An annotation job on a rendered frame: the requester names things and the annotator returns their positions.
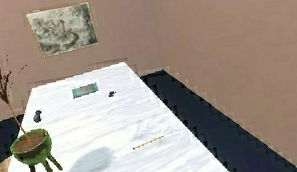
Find black joystick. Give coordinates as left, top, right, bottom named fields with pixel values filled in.
left=31, top=109, right=45, bottom=124

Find yellow pencil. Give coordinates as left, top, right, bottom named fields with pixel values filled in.
left=131, top=135, right=166, bottom=151

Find white marble table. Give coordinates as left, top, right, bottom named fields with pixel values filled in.
left=0, top=45, right=239, bottom=172

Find teal flat book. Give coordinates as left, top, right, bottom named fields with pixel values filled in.
left=71, top=82, right=100, bottom=100

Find framed grey landscape picture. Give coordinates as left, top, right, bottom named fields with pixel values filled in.
left=25, top=1, right=101, bottom=60

